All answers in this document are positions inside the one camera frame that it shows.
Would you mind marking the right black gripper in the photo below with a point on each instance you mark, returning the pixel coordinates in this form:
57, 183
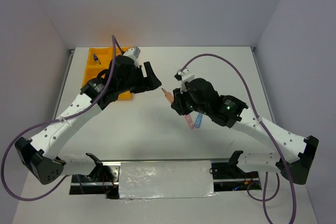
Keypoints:
177, 104

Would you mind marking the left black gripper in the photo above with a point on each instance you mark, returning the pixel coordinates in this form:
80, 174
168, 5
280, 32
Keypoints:
151, 82

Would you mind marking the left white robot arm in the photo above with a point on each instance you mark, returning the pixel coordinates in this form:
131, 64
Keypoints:
40, 153

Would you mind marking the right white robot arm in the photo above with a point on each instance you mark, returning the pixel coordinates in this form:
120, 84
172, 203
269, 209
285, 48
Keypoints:
292, 154

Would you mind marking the small purple-capped glue bottle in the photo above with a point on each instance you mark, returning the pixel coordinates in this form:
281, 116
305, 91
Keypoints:
96, 59

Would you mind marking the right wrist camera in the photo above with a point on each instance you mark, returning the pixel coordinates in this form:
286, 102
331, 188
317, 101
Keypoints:
184, 77

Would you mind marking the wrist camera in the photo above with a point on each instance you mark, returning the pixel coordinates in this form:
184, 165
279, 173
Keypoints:
133, 53
184, 77

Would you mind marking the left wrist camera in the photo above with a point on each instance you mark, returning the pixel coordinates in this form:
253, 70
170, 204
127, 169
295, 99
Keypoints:
133, 53

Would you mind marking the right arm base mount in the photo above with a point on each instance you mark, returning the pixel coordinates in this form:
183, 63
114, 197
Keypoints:
232, 179

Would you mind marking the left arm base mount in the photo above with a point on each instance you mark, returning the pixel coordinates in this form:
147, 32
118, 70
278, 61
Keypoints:
105, 183

